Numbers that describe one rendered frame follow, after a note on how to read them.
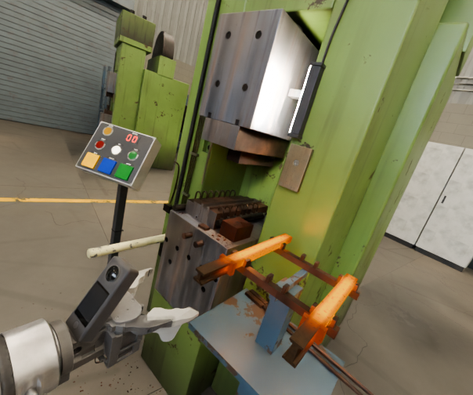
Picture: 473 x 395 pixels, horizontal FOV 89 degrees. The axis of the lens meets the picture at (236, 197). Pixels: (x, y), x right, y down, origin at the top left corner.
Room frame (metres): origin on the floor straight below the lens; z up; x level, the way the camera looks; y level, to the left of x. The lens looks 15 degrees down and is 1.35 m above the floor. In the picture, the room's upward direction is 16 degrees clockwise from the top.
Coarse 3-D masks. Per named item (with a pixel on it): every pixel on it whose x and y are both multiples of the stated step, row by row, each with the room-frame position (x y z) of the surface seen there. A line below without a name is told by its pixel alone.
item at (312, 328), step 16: (336, 288) 0.55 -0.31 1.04; (352, 288) 0.62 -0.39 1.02; (320, 304) 0.47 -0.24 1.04; (336, 304) 0.49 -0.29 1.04; (304, 320) 0.40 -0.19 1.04; (320, 320) 0.42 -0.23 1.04; (304, 336) 0.35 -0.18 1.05; (320, 336) 0.38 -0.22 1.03; (288, 352) 0.33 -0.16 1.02; (304, 352) 0.36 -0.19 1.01
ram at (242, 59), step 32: (224, 32) 1.09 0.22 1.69; (256, 32) 0.99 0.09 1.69; (288, 32) 1.00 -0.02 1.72; (224, 64) 1.07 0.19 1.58; (256, 64) 0.97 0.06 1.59; (288, 64) 1.05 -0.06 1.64; (224, 96) 1.04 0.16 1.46; (256, 96) 0.95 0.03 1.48; (288, 96) 1.11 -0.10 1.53; (256, 128) 0.97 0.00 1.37; (288, 128) 1.17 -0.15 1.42
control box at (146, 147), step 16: (112, 128) 1.28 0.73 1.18; (112, 144) 1.23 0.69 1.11; (128, 144) 1.23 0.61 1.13; (144, 144) 1.23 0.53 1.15; (160, 144) 1.29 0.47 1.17; (80, 160) 1.19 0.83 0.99; (128, 160) 1.18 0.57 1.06; (144, 160) 1.18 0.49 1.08; (112, 176) 1.14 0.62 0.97; (144, 176) 1.20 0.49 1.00
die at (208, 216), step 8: (192, 200) 1.09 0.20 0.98; (200, 200) 1.10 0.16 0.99; (208, 200) 1.13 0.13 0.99; (216, 200) 1.16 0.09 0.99; (224, 200) 1.20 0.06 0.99; (232, 200) 1.24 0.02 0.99; (240, 200) 1.25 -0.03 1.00; (256, 200) 1.34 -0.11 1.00; (192, 208) 1.06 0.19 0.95; (200, 208) 1.03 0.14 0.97; (208, 208) 1.00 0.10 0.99; (216, 208) 1.03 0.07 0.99; (232, 208) 1.09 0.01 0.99; (240, 208) 1.13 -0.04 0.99; (248, 208) 1.16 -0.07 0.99; (256, 208) 1.22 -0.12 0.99; (264, 208) 1.29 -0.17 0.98; (200, 216) 1.02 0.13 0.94; (208, 216) 1.00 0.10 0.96; (216, 216) 0.97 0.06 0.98; (224, 216) 1.02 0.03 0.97; (232, 216) 1.06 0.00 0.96; (264, 216) 1.31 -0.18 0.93; (208, 224) 0.99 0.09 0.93
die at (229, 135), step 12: (216, 120) 1.05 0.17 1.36; (204, 132) 1.08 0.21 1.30; (216, 132) 1.04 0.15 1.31; (228, 132) 1.00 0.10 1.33; (240, 132) 0.98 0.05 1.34; (252, 132) 1.05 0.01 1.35; (228, 144) 0.99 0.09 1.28; (240, 144) 1.00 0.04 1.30; (252, 144) 1.06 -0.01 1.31; (264, 144) 1.14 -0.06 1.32; (276, 144) 1.22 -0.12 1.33; (276, 156) 1.25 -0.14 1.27
